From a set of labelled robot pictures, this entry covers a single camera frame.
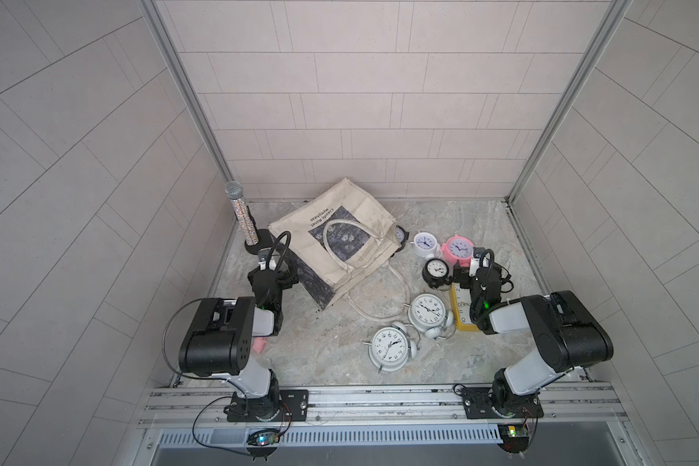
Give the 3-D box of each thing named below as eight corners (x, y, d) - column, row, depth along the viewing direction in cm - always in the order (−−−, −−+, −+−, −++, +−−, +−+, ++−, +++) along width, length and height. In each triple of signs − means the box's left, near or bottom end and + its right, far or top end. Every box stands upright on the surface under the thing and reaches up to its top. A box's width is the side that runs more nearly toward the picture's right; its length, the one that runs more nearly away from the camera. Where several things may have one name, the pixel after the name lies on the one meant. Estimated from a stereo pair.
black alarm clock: (424, 289, 94) (426, 283, 91) (420, 264, 100) (422, 258, 97) (449, 289, 94) (452, 283, 91) (444, 265, 100) (447, 258, 97)
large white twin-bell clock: (425, 345, 82) (427, 340, 79) (401, 308, 89) (403, 303, 86) (456, 326, 85) (459, 321, 82) (431, 292, 92) (433, 287, 89)
